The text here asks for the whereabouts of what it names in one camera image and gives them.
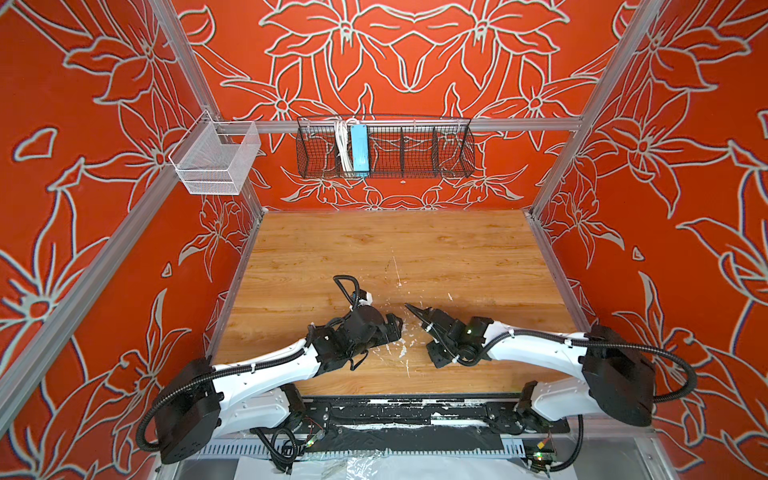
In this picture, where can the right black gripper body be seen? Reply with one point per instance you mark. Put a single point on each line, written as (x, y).
(442, 355)

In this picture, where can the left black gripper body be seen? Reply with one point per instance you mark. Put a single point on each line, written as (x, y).
(380, 336)

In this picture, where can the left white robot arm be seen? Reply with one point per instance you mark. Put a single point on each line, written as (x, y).
(259, 395)

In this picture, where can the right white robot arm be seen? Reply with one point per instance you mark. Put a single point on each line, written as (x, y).
(604, 374)

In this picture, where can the light blue box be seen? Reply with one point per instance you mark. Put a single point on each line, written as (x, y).
(360, 149)

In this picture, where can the clear plastic bin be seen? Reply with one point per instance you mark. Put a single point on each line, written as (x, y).
(210, 162)

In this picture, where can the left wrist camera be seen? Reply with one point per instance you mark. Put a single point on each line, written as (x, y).
(365, 298)

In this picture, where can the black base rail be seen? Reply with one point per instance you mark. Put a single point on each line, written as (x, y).
(449, 420)

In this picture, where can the white cable duct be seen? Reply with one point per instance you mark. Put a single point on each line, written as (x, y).
(506, 449)

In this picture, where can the black wire basket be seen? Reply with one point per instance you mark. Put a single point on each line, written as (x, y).
(400, 146)

